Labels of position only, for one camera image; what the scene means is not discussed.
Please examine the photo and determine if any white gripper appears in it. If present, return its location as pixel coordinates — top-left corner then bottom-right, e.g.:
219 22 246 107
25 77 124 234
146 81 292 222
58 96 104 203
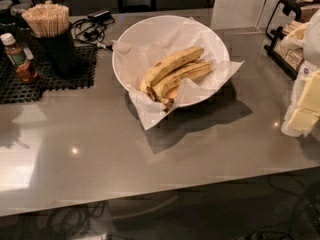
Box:
281 61 320 137

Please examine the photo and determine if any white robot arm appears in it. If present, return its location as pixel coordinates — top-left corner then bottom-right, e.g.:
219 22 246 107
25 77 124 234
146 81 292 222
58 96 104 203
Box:
281 10 320 137

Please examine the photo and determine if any white bowl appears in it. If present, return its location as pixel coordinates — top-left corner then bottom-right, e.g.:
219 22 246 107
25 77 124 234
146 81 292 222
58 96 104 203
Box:
111 14 231 109

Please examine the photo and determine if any white paper liner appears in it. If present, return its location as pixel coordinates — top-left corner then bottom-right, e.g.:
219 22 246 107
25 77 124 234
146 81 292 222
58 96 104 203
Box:
112 16 245 131

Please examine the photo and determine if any black power adapter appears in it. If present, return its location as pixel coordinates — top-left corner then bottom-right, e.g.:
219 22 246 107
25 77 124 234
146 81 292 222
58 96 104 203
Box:
87 10 111 21

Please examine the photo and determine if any black cup of sticks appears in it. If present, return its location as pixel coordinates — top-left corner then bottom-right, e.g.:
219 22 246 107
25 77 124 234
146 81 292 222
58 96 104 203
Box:
22 3 78 77

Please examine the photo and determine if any small brown sauce bottle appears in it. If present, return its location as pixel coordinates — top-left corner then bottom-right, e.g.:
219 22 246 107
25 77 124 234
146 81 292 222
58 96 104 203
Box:
0 33 38 84

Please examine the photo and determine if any black mesh mat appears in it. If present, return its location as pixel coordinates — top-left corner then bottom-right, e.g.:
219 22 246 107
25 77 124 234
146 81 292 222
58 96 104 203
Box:
0 46 97 104

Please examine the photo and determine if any dark lidded jar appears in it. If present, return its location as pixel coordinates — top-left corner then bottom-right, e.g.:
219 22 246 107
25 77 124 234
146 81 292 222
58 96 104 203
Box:
0 0 33 47

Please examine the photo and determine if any black wire rack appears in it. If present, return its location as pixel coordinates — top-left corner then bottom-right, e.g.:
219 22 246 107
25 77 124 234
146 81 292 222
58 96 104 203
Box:
264 0 320 79

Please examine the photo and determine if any black coiled cable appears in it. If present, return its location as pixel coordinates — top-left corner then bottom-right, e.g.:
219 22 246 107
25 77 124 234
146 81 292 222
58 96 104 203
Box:
70 16 116 51

